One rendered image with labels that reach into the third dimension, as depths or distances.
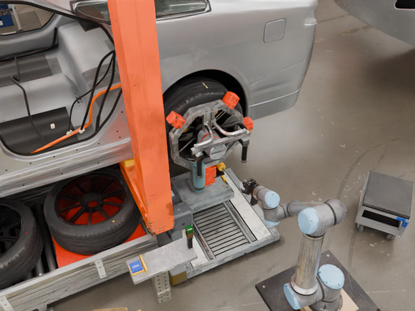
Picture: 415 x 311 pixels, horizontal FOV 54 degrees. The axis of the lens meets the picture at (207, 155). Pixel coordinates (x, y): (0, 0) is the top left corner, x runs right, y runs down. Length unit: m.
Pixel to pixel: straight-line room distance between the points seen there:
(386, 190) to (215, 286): 1.52
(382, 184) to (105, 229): 2.15
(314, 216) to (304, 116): 2.70
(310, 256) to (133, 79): 1.23
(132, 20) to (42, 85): 1.79
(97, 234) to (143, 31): 1.50
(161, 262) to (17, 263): 0.91
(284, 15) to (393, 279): 2.05
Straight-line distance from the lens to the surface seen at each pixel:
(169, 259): 2.72
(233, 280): 3.16
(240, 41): 2.78
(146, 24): 1.84
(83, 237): 2.88
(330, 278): 2.52
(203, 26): 2.61
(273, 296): 2.78
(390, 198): 3.47
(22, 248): 2.94
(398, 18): 4.55
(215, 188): 3.39
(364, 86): 5.30
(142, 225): 3.17
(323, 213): 2.03
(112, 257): 2.91
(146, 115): 2.07
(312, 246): 2.13
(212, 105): 2.73
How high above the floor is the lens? 2.72
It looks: 43 degrees down
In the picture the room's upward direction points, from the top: straight up
